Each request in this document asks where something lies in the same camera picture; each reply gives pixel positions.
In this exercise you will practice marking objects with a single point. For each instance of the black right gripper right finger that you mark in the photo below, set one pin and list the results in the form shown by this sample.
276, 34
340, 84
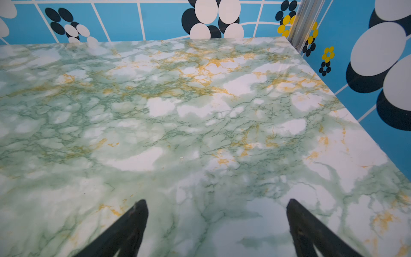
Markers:
311, 235

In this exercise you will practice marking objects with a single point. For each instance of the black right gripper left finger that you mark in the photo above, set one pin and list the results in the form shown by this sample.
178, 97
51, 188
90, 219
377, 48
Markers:
123, 238

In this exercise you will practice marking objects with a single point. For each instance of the aluminium corner post right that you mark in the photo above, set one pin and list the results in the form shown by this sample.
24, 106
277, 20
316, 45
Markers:
307, 14

